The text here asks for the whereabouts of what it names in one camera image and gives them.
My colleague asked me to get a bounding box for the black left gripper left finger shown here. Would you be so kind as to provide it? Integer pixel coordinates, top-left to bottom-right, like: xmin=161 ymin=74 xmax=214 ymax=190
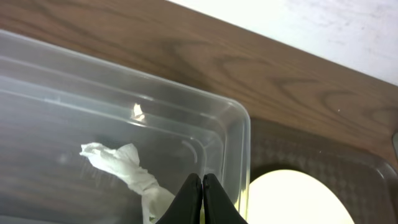
xmin=157 ymin=173 xmax=203 ymax=224

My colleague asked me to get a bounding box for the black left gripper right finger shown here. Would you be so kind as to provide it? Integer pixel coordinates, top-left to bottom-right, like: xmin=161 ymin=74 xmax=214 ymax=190
xmin=203 ymin=174 xmax=247 ymax=224

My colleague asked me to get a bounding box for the white tissue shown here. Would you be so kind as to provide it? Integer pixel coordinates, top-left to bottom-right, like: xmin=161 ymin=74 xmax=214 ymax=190
xmin=80 ymin=142 xmax=175 ymax=224

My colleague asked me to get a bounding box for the clear plastic waste bin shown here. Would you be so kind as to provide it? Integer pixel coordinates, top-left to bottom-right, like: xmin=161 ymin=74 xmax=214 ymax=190
xmin=1 ymin=30 xmax=250 ymax=223

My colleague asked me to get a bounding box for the yellow plastic plate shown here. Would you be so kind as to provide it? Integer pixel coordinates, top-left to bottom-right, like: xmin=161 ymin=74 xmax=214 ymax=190
xmin=247 ymin=169 xmax=354 ymax=224

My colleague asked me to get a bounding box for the dark brown serving tray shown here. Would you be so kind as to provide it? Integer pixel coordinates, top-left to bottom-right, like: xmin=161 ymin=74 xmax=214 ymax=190
xmin=250 ymin=118 xmax=397 ymax=223

